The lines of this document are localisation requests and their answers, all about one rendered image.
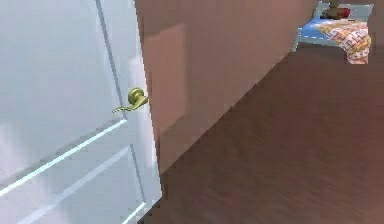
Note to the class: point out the white panelled room door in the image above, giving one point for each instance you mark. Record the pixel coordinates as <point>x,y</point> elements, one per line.
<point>60,100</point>

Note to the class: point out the pale blue bed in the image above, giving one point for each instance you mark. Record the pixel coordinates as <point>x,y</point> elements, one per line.
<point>310,28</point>

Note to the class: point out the olive brown object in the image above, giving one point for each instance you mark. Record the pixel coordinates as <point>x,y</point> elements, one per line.
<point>330,10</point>

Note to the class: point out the yellow red patterned blanket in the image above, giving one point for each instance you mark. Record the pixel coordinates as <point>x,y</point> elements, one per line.
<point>353,38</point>

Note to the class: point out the red round object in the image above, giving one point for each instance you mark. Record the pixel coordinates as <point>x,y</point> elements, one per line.
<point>344,12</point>

